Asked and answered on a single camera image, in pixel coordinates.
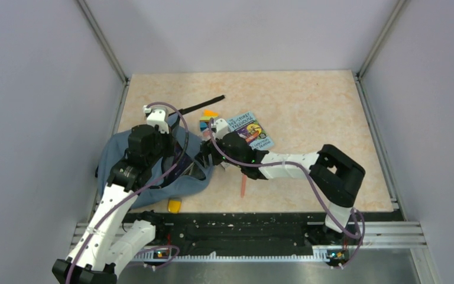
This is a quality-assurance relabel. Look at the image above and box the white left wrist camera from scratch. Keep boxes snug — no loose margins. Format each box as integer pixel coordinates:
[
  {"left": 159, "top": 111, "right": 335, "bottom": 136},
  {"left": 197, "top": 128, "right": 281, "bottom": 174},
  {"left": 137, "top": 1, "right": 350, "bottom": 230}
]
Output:
[{"left": 142, "top": 105, "right": 170, "bottom": 134}]

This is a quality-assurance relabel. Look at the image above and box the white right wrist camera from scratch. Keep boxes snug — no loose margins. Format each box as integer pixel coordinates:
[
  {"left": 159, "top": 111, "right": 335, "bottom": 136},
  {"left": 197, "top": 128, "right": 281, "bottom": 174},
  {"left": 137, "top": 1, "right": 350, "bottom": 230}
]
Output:
[{"left": 208, "top": 118, "right": 231, "bottom": 139}]

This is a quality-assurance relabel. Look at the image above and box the orange pen upright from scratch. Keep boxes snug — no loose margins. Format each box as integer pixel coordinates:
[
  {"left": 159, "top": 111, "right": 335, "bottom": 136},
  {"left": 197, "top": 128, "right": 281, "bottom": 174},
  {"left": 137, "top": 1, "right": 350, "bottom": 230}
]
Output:
[{"left": 240, "top": 175, "right": 248, "bottom": 198}]

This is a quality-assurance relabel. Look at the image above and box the colourful sticky note stack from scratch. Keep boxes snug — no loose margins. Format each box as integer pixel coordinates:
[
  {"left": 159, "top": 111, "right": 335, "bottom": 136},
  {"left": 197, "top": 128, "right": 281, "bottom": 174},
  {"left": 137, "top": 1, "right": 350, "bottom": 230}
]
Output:
[{"left": 199, "top": 109, "right": 219, "bottom": 138}]

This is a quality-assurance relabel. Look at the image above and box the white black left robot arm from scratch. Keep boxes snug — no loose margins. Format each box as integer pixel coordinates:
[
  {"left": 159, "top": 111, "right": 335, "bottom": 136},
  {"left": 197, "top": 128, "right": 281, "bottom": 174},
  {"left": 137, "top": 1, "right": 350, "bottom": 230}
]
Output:
[{"left": 52, "top": 122, "right": 175, "bottom": 283}]

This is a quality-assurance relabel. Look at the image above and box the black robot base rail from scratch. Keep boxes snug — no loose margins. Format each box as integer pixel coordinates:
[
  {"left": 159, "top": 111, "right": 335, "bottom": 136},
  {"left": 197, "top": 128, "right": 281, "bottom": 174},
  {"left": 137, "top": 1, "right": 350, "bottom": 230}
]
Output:
[{"left": 117, "top": 211, "right": 363, "bottom": 257}]

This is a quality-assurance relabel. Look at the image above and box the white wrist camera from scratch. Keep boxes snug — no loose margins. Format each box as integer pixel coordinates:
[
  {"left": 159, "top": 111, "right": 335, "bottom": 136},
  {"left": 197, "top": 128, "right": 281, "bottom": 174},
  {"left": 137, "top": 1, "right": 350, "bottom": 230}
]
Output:
[
  {"left": 142, "top": 105, "right": 170, "bottom": 134},
  {"left": 208, "top": 118, "right": 231, "bottom": 139}
]

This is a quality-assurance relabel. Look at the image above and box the yellow grey pencil sharpener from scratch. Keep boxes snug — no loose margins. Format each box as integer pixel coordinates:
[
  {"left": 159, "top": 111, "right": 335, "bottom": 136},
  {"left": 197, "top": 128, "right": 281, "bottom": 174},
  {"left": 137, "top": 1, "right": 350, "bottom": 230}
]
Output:
[{"left": 167, "top": 198, "right": 182, "bottom": 214}]

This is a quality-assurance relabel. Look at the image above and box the blue grey student backpack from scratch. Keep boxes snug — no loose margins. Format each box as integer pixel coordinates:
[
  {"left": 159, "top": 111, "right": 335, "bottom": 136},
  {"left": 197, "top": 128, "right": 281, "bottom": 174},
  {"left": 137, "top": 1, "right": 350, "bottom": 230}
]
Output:
[{"left": 95, "top": 95, "right": 225, "bottom": 209}]

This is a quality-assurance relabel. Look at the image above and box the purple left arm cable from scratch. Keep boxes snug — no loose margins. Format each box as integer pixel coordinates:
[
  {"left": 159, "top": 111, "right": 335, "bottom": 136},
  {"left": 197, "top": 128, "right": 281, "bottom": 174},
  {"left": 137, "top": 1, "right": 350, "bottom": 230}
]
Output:
[{"left": 64, "top": 102, "right": 190, "bottom": 284}]

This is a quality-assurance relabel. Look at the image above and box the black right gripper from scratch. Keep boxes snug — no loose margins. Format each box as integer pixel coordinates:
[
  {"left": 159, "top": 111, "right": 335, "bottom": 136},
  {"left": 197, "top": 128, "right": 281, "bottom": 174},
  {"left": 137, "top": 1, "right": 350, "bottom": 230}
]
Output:
[{"left": 196, "top": 130, "right": 244, "bottom": 169}]

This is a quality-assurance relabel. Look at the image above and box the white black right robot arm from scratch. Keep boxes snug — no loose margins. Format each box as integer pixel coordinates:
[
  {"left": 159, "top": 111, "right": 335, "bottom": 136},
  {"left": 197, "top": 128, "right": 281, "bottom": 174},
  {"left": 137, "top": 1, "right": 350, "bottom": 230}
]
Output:
[{"left": 195, "top": 133, "right": 366, "bottom": 244}]

